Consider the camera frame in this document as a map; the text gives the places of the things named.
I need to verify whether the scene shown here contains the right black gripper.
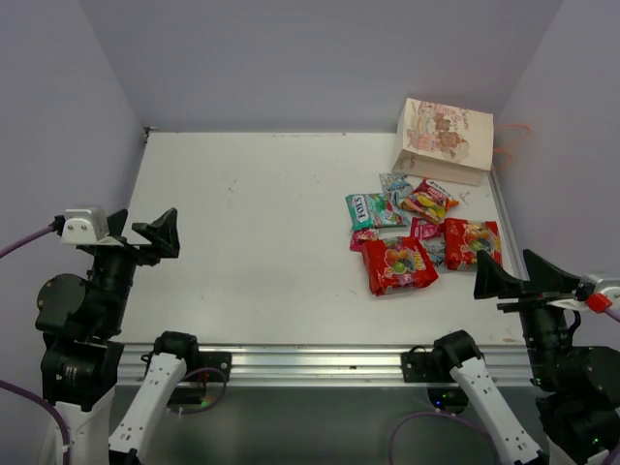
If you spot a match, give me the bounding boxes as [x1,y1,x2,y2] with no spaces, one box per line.
[474,246,584,385]

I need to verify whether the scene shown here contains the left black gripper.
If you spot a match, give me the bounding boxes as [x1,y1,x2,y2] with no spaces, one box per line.
[88,205,178,331]

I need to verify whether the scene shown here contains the large red candy bag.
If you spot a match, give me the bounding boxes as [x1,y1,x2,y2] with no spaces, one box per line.
[361,236,439,296]

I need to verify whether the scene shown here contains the printed bear paper bag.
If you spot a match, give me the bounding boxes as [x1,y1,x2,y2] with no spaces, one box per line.
[390,97,532,188]

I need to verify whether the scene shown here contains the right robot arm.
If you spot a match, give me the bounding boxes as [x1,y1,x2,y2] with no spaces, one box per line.
[431,250,619,464]

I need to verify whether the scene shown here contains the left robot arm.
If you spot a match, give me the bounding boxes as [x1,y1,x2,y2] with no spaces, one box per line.
[35,207,202,464]

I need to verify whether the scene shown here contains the orange fruit candy bag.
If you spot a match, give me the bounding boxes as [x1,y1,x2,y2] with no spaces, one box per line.
[398,178,459,225]

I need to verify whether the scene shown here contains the green Fox's mint bag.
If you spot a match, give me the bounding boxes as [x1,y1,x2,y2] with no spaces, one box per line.
[345,193,411,232]

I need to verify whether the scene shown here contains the silver blue flat packet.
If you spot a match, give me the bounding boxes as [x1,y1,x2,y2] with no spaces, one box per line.
[421,237,446,266]

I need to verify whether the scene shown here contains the red pink snack packet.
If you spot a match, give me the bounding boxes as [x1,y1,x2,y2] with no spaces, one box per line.
[410,218,442,241]

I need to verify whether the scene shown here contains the silver blue snack packet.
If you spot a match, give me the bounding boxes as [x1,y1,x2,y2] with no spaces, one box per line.
[379,172,414,206]

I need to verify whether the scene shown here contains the pink small snack packet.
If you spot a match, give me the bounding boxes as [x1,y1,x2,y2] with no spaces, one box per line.
[350,228,379,252]

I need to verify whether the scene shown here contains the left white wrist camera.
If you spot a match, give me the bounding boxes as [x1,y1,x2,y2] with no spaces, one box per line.
[60,206,109,245]

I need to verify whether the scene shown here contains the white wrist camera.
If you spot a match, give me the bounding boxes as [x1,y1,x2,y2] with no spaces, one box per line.
[552,273,619,315]
[60,206,109,245]

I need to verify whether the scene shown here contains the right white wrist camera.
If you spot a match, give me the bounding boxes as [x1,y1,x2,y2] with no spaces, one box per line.
[552,273,619,315]

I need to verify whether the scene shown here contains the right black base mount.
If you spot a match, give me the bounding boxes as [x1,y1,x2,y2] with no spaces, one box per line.
[400,346,469,415]

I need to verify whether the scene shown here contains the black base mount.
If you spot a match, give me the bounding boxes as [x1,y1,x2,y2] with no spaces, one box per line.
[400,346,469,415]
[168,351,233,410]

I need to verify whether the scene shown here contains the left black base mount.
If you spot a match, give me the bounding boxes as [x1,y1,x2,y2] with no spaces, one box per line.
[168,351,233,410]

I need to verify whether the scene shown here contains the aluminium front rail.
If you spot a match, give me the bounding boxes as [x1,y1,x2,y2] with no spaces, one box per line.
[118,344,532,388]

